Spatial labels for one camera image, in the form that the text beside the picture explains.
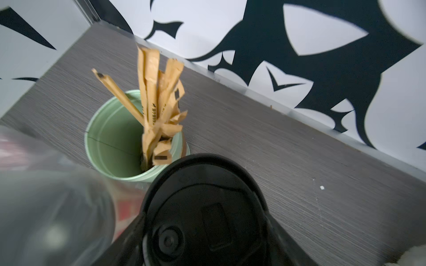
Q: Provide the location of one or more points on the red milk tea cup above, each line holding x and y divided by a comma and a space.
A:
127, 203

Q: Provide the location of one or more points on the cream milk tea cup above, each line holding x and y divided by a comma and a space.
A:
204, 210

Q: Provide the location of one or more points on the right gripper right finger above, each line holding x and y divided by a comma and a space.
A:
282, 248

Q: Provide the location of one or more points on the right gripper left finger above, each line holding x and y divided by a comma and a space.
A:
126, 250

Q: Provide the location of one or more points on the clear plastic bag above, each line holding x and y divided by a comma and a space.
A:
53, 212

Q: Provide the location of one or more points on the green cup holder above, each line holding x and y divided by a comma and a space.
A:
113, 144

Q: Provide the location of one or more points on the white teddy bear brown hoodie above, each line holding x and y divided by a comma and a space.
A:
415, 256

